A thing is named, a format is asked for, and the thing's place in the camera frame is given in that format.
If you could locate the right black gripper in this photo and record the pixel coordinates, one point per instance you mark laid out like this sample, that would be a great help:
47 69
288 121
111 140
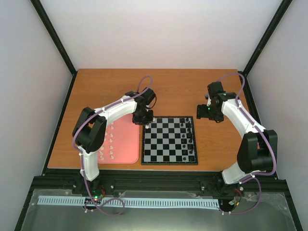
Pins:
220 117

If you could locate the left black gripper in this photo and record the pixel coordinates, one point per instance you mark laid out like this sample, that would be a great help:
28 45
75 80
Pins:
149 120

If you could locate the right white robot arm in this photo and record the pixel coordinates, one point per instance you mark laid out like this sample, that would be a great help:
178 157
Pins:
258 148

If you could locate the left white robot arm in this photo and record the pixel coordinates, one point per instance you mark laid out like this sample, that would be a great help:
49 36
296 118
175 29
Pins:
89 131

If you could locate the black king piece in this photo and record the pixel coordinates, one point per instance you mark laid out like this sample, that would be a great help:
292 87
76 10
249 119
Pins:
189 135

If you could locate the pink plastic tray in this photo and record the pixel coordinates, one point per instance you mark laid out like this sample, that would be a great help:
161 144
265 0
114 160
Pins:
121 144

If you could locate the black white chessboard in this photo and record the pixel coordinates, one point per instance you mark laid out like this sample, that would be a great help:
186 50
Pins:
161 142

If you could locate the black aluminium frame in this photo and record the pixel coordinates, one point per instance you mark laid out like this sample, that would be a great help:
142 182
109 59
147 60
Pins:
140 179

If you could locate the light blue cable duct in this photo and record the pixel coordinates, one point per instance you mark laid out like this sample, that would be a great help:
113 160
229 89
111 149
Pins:
130 202

